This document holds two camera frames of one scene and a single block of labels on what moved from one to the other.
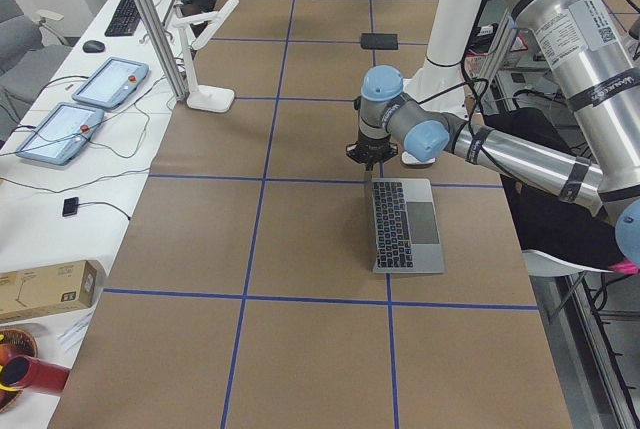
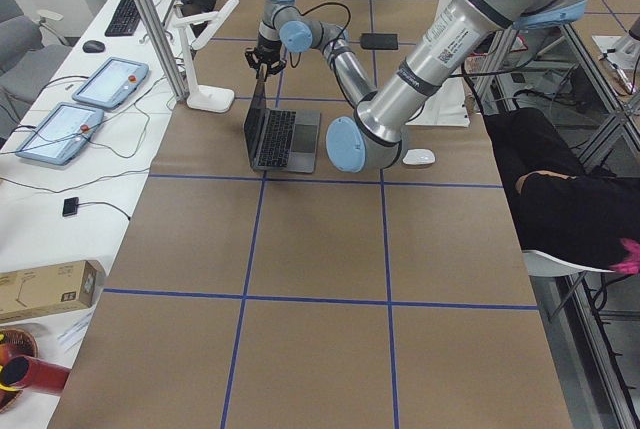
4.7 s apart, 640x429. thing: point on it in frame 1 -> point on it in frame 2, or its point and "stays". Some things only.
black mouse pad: [379, 41] stays
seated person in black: [547, 225] stays
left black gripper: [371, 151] -> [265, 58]
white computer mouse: [410, 159] stays
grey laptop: [407, 239] -> [281, 139]
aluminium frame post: [164, 47] stays
